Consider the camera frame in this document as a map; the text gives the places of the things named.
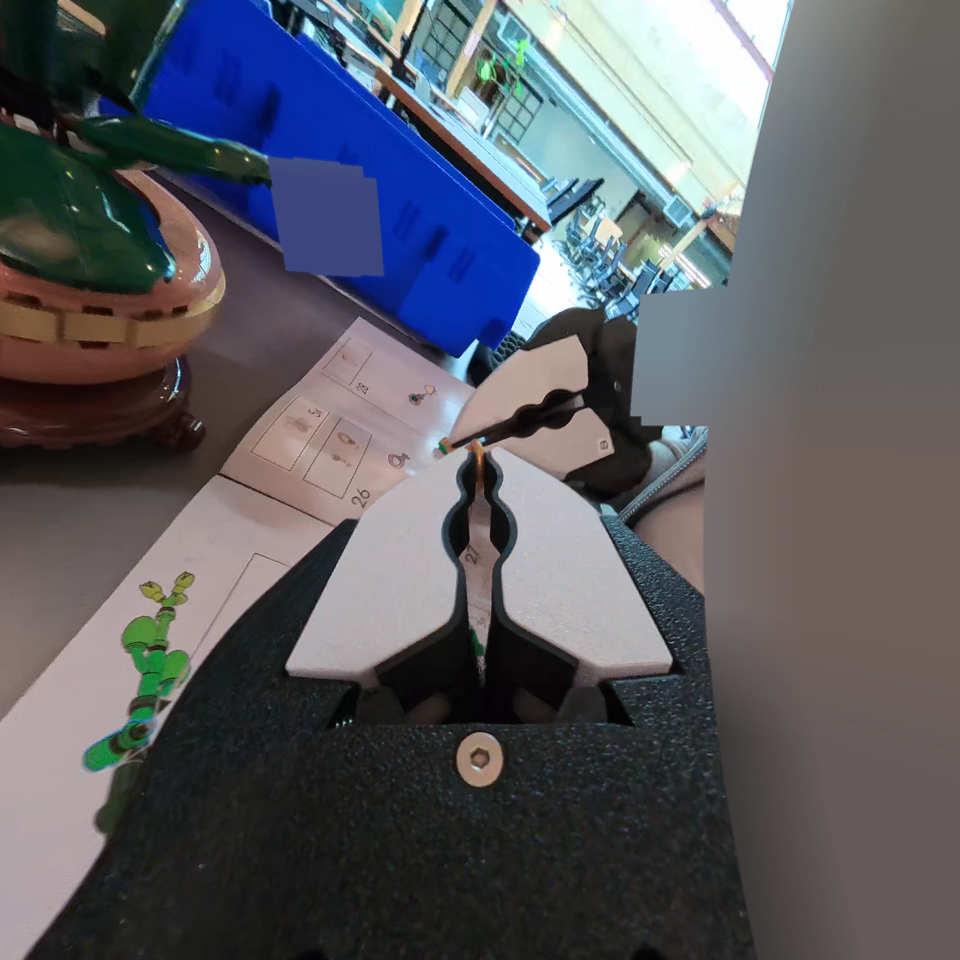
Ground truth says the green hanging plant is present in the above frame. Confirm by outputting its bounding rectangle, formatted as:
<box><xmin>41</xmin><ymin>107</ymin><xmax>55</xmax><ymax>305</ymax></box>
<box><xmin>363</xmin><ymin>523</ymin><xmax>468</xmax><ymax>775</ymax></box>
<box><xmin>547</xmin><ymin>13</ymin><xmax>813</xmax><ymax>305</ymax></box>
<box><xmin>472</xmin><ymin>37</ymin><xmax>534</xmax><ymax>102</ymax></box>

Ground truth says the person's right forearm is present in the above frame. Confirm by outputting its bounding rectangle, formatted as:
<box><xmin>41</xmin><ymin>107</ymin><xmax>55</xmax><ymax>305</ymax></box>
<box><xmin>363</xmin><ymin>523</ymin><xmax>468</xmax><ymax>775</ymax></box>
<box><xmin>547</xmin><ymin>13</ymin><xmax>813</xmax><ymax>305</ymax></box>
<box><xmin>618</xmin><ymin>426</ymin><xmax>711</xmax><ymax>595</ymax></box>

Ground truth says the toy brick potted plant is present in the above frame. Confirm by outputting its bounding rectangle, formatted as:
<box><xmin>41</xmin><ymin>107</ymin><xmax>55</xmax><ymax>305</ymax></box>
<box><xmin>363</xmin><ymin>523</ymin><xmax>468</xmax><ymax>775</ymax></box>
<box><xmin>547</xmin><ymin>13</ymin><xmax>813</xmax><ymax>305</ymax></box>
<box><xmin>0</xmin><ymin>0</ymin><xmax>276</xmax><ymax>453</ymax></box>

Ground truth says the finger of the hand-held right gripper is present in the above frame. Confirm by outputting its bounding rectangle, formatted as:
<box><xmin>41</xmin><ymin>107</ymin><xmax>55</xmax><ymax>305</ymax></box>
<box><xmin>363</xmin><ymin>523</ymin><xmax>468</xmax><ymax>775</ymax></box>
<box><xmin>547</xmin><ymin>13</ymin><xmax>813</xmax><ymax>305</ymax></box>
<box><xmin>452</xmin><ymin>333</ymin><xmax>592</xmax><ymax>451</ymax></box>
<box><xmin>478</xmin><ymin>405</ymin><xmax>618</xmax><ymax>480</ymax></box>

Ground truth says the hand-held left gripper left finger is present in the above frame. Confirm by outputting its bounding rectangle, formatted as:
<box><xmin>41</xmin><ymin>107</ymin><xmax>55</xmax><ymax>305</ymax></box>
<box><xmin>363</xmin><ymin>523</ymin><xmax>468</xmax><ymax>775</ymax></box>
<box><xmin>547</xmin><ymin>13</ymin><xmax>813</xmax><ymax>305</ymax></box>
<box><xmin>286</xmin><ymin>453</ymin><xmax>471</xmax><ymax>688</ymax></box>

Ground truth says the group of black chairs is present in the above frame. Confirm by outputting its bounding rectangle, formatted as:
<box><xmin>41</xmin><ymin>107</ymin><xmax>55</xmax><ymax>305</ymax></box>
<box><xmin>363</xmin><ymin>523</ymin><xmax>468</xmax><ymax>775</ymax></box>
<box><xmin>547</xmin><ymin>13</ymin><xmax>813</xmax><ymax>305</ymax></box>
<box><xmin>547</xmin><ymin>175</ymin><xmax>680</xmax><ymax>319</ymax></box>

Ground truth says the open instruction booklet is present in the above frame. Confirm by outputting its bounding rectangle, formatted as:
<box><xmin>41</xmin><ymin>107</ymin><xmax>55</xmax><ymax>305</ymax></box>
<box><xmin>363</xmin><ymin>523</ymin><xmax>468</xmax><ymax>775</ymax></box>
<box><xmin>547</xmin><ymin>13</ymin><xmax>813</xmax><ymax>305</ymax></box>
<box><xmin>0</xmin><ymin>316</ymin><xmax>498</xmax><ymax>960</ymax></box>

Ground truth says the blue plastic bin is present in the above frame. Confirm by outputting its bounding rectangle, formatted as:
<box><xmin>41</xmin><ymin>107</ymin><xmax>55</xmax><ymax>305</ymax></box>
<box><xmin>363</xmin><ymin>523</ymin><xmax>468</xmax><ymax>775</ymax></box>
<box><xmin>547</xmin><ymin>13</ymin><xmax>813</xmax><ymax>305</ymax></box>
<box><xmin>99</xmin><ymin>0</ymin><xmax>543</xmax><ymax>360</ymax></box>

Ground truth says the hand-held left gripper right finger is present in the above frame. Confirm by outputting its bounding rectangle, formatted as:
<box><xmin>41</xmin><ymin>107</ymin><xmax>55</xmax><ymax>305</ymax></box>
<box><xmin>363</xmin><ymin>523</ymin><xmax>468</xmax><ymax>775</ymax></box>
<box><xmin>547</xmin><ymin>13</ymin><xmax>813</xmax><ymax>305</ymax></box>
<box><xmin>483</xmin><ymin>447</ymin><xmax>675</xmax><ymax>687</ymax></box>

